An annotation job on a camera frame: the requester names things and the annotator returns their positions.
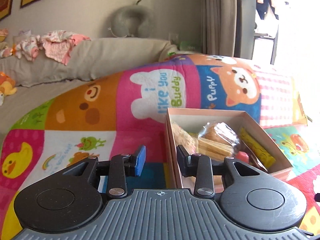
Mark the green bottle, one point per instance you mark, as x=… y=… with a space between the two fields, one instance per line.
x=188 y=46

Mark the white pink clothes pile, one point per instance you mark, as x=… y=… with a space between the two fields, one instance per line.
x=27 y=47

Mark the orange plush toy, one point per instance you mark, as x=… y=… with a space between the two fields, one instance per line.
x=7 y=83

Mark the yellow snack bar packet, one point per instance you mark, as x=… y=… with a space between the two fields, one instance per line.
x=257 y=150

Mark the grey neck pillow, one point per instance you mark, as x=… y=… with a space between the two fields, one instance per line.
x=130 y=20

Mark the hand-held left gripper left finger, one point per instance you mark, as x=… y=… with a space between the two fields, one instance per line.
x=140 y=161

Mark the yellow pastry packet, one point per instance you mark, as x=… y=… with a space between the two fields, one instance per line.
x=181 y=136

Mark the colourful cartoon play mat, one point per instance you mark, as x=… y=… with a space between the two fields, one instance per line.
x=100 y=120

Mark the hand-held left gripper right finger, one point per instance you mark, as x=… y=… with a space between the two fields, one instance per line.
x=185 y=163

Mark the beige curtain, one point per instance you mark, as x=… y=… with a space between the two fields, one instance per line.
x=220 y=17

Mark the dark window frame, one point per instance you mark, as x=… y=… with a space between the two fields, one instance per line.
x=275 y=42

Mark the clear glass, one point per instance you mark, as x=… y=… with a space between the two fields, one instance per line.
x=173 y=38

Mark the pink cardboard box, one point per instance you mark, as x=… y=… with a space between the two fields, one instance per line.
x=266 y=136

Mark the clear bread bun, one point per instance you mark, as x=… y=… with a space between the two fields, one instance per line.
x=217 y=140

